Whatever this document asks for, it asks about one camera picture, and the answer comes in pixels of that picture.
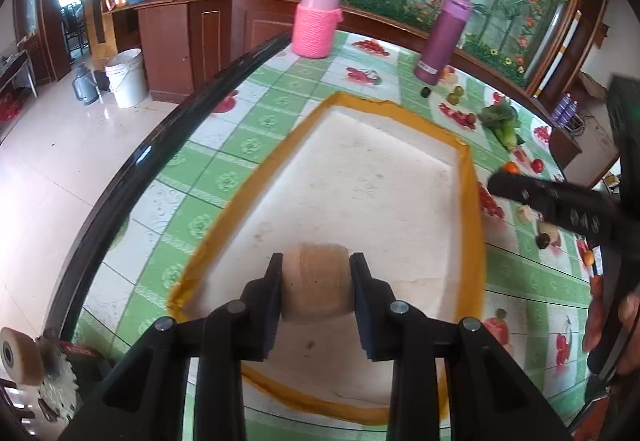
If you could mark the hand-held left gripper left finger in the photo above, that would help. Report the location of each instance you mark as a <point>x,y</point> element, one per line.
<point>272,316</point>

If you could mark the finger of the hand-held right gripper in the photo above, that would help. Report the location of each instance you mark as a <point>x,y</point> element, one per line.
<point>550,201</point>

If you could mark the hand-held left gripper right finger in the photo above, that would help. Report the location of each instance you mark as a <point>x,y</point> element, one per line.
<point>365,316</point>

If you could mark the tan pentagonal fruit piece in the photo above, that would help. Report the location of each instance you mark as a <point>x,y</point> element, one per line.
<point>551,232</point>

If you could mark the dark brown round fruit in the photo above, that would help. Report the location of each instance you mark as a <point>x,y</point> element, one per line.
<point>542,241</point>

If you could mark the orange tangerine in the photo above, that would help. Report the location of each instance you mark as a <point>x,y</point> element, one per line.
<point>511,167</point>
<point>590,257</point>

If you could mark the tan cylindrical fruit model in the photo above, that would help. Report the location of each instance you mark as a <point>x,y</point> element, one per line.
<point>315,283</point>

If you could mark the person's right hand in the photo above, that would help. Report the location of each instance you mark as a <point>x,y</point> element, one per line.
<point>595,321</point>

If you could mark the small tan fruit piece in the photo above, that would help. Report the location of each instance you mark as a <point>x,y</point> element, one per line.
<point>525,212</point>

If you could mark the light green leafy vegetable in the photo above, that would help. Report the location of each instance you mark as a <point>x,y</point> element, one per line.
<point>507,137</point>

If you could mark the green broccoli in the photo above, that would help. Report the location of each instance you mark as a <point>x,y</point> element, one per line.
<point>497,113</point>

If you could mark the white rolled tube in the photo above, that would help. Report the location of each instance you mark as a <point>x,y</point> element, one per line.
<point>560,51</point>

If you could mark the white mat with orange border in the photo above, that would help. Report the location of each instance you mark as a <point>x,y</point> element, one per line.
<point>375,181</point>

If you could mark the small green round fruit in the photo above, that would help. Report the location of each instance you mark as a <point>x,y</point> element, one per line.
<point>460,90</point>
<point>454,99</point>

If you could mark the small dark round fruit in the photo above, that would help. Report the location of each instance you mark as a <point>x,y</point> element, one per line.
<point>425,92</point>

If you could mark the purple thermos bottle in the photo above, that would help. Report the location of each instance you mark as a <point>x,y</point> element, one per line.
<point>442,41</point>

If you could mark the red and black tool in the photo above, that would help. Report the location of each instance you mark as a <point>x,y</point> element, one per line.
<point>82,350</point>

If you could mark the green checkered fruit-print tablecloth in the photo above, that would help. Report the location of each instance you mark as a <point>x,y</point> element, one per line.
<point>280,121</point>

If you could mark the toothed metal disc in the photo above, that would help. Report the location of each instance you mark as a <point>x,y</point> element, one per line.
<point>60,386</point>

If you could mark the tan buffing wheel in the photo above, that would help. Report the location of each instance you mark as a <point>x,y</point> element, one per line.
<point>17,356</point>

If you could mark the white plastic bucket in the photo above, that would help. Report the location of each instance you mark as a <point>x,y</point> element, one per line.
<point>125,81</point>

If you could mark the glass jar with pink sleeve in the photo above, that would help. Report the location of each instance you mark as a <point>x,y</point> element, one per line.
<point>315,31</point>

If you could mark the brown wooden cabinet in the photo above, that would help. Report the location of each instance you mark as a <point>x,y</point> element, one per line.
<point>170,46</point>

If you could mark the grey metal kettle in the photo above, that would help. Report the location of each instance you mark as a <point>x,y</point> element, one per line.
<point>85,88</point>

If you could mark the red bag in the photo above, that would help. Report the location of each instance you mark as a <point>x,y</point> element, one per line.
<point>9,108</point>

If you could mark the dark wooden chair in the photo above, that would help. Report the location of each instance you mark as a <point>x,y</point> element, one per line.
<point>75,28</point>

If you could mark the table with grey cloth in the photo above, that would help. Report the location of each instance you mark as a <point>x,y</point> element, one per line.
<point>15,71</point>

